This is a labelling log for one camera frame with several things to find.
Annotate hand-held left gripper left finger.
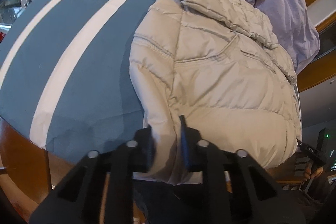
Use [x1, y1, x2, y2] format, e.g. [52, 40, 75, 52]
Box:
[29, 125, 158, 224]

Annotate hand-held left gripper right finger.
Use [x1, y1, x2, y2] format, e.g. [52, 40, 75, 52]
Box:
[178, 115, 307, 224]

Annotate beige puffer jacket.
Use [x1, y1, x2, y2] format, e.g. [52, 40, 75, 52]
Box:
[129, 0, 302, 186]

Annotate person's right hand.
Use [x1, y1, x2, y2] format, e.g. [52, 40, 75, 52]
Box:
[303, 165, 327, 184]

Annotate person's dark pants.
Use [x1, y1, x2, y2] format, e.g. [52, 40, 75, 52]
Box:
[133, 178, 206, 224]

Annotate blue white-striped bed sheet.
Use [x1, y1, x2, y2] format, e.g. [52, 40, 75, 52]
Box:
[0, 0, 163, 153]

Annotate wooden bed frame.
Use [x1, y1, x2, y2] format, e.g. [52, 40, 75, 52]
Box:
[0, 118, 54, 215]

